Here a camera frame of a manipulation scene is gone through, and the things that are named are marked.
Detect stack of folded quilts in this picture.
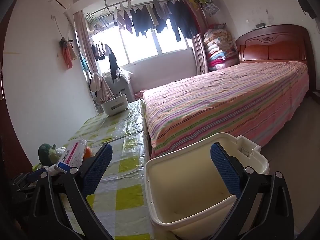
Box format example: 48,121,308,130
203,23,239,72

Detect red wooden headboard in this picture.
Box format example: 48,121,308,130
235,24,316,92

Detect orange cloths on hook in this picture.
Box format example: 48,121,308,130
59,37,77,69

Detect white storage caddy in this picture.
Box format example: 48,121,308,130
101,94,128,116

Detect green broccoli plush toy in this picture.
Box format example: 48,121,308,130
38,144,60,166

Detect white medicine box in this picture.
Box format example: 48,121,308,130
54,139,87,173

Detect white appliance by window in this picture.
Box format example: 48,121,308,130
104,76,136,103

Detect black hanging garment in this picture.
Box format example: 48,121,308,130
108,48,120,83

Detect hanging dark clothes row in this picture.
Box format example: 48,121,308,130
112,0,213,42

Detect dark red door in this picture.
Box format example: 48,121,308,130
0,4,33,178

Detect striped bed cover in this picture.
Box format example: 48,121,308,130
143,61,309,158

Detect pink right curtain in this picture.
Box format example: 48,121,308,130
191,33,208,75

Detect orange peel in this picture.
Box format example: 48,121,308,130
83,146,92,160

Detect cream plastic trash bin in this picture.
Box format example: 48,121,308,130
144,133,270,239

